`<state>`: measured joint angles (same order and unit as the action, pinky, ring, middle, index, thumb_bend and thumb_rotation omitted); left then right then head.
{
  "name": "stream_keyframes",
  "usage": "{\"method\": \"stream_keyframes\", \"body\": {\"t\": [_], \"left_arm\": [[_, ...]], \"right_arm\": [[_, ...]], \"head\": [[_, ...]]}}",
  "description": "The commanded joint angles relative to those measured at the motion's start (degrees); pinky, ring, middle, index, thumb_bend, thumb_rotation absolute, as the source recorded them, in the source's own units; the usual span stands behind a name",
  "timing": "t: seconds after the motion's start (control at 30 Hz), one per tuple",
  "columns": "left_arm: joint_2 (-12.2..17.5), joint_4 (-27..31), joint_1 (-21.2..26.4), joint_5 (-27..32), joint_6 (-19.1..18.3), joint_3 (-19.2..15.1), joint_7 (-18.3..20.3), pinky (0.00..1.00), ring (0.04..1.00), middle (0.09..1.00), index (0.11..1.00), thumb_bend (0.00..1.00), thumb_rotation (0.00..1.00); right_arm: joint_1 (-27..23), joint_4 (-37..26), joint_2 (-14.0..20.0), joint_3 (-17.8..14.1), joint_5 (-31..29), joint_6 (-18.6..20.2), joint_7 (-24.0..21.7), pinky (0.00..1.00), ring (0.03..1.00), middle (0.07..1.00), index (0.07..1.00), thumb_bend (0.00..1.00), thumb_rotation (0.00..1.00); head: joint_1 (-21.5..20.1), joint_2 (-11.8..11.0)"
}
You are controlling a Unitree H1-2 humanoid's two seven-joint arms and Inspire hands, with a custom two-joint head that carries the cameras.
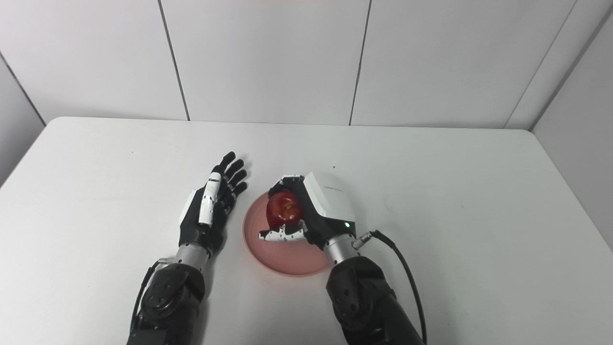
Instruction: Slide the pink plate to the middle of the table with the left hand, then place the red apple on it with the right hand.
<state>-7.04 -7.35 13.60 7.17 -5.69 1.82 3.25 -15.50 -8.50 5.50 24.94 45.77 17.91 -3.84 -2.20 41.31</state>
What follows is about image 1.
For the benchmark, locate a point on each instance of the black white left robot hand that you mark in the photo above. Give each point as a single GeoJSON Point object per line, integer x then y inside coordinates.
{"type": "Point", "coordinates": [191, 227]}

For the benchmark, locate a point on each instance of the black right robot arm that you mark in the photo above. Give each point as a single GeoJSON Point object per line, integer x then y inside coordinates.
{"type": "Point", "coordinates": [364, 302]}

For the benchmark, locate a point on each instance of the red apple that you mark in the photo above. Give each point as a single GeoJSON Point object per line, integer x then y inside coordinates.
{"type": "Point", "coordinates": [282, 208]}

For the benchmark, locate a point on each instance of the pink round plate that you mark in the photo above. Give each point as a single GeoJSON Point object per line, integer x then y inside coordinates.
{"type": "Point", "coordinates": [287, 256]}

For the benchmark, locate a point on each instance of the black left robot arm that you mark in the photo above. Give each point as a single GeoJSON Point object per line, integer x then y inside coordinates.
{"type": "Point", "coordinates": [167, 302]}

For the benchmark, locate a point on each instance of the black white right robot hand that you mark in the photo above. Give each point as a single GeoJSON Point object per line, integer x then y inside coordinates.
{"type": "Point", "coordinates": [328, 203]}

